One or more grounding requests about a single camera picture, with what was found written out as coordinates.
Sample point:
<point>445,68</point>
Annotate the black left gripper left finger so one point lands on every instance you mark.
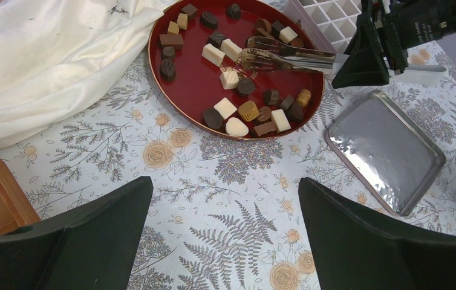
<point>92,246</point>

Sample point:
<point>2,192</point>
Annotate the silver metal tongs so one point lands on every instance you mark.
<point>263,53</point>

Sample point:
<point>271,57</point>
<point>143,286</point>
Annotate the red round tray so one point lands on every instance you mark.
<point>197,85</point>

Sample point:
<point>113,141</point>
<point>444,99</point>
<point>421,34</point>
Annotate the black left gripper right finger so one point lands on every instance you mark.
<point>356,247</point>

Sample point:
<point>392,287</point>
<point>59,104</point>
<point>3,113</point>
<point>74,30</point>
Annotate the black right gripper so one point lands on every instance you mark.
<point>375,39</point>

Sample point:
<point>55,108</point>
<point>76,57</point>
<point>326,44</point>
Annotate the pink tin with white dividers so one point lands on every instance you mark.
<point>329,24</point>

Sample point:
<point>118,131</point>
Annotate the floral table mat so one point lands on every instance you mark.
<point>199,177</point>

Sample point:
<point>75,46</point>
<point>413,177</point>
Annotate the silver tin lid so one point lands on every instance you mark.
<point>387,151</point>

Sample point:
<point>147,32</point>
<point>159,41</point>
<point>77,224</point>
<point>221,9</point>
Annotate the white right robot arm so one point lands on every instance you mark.
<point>419,22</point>

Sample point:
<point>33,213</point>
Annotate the cream cloth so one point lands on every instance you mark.
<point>58,58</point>

